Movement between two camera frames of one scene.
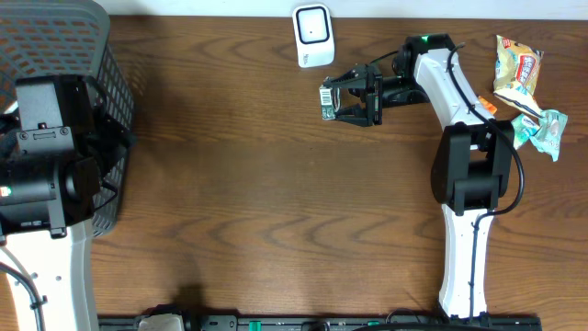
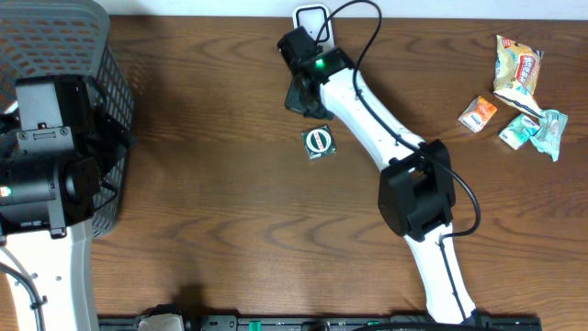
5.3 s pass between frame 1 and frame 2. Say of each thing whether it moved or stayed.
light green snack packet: stayed
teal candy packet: stayed
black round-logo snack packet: moved
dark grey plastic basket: stayed
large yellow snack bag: stayed
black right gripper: moved
